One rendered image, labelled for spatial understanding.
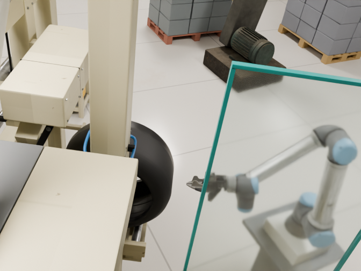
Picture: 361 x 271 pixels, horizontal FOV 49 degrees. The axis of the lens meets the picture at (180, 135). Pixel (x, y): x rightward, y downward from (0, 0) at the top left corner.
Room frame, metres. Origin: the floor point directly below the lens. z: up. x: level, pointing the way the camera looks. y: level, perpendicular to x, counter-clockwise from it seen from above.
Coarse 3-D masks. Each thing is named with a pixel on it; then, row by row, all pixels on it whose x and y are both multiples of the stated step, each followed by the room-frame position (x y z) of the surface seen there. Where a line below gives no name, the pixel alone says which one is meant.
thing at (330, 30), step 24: (288, 0) 6.63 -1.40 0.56; (312, 0) 6.23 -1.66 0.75; (336, 0) 5.85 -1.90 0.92; (360, 0) 5.79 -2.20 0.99; (288, 24) 6.50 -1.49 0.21; (312, 24) 6.08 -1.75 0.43; (336, 24) 5.73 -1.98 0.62; (360, 24) 5.90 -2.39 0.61; (336, 48) 5.73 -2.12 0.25; (360, 48) 6.03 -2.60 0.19
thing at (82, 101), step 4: (88, 80) 3.65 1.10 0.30; (88, 84) 3.65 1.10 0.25; (84, 88) 3.44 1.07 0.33; (88, 88) 3.65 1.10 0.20; (84, 92) 3.43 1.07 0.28; (88, 92) 3.65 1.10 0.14; (84, 96) 3.57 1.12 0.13; (88, 96) 3.61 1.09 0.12; (80, 100) 3.35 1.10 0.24; (84, 100) 3.52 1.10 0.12; (88, 100) 3.65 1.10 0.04; (76, 104) 3.40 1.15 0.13; (80, 104) 3.35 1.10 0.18; (84, 104) 3.44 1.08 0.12; (76, 108) 3.35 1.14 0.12; (80, 108) 3.35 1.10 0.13; (84, 108) 3.43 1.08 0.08; (80, 112) 3.35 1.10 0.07; (80, 116) 3.35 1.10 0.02
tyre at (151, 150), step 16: (144, 128) 1.53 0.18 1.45; (80, 144) 1.37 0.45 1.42; (144, 144) 1.41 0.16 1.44; (160, 144) 1.50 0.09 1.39; (144, 160) 1.33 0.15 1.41; (160, 160) 1.39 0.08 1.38; (144, 176) 1.30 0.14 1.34; (160, 176) 1.33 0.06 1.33; (144, 192) 1.55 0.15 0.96; (160, 192) 1.31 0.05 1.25; (144, 208) 1.44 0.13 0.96; (160, 208) 1.31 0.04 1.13; (128, 224) 1.30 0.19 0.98
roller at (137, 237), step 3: (141, 225) 1.36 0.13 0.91; (135, 228) 1.33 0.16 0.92; (138, 228) 1.33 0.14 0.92; (141, 228) 1.34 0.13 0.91; (135, 231) 1.31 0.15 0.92; (138, 231) 1.31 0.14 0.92; (135, 234) 1.29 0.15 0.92; (138, 234) 1.29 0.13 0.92; (132, 237) 1.27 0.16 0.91; (135, 237) 1.27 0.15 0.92; (138, 237) 1.27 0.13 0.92; (132, 240) 1.25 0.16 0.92; (135, 240) 1.25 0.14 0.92; (138, 240) 1.25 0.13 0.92
